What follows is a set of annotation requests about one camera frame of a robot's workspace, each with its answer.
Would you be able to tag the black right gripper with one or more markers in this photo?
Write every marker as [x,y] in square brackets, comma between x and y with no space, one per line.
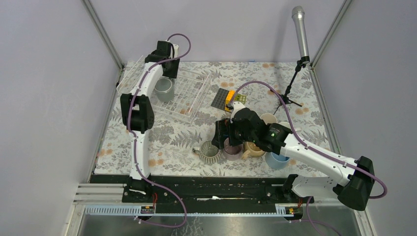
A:
[223,126]

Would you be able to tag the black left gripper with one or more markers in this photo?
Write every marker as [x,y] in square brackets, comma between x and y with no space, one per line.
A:
[172,73]

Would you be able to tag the light green mug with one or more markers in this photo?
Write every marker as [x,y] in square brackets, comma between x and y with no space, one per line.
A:
[268,118]

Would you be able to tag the beige ceramic teapot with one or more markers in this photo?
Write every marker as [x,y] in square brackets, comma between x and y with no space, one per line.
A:
[252,151]

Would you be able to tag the mauve pink cup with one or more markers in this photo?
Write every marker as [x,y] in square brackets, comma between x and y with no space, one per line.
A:
[232,152]

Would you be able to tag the grey ceramic cup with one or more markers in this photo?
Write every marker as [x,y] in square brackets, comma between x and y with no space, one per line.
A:
[164,89]

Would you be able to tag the small white cup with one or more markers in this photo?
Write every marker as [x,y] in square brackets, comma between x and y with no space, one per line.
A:
[286,126]

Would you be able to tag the beige ribbed cup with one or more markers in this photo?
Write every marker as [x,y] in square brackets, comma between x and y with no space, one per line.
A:
[207,152]

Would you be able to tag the light blue cup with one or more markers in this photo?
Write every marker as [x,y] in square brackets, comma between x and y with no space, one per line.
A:
[275,161]

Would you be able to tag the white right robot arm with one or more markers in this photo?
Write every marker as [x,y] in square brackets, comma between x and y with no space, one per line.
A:
[348,180]

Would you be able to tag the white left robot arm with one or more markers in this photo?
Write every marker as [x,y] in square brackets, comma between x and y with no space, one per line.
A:
[159,74]

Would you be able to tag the green lattice lego piece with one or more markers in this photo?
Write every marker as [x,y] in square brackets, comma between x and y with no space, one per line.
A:
[240,98]

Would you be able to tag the grey lego baseplate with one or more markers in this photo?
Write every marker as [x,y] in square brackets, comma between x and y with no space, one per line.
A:
[219,100]

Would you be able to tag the yellow lego block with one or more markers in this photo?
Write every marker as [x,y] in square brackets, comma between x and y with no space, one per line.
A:
[228,99]

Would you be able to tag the floral table mat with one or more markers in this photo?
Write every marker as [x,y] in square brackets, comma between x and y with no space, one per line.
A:
[183,142]

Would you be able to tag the silver microphone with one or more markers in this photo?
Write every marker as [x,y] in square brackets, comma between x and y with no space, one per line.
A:
[298,16]

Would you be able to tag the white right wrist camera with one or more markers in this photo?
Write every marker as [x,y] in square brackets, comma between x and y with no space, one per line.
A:
[234,107]

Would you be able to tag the white wire dish rack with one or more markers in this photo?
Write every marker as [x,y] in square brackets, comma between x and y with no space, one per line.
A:
[190,89]

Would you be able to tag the grey slotted cable duct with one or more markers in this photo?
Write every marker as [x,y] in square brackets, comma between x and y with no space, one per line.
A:
[131,210]

